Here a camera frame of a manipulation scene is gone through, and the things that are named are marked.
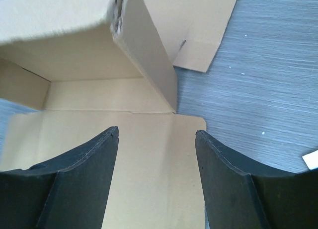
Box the flat brown cardboard sheet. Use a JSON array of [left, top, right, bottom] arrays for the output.
[[144, 0, 237, 73]]

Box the white packet with blue label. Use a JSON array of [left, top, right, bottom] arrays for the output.
[[302, 150, 318, 170]]

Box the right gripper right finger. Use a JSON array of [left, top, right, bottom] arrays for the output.
[[195, 130, 318, 229]]

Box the brown cardboard box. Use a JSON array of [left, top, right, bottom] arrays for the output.
[[0, 0, 206, 229]]

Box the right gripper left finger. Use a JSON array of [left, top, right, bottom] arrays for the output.
[[0, 126, 119, 229]]

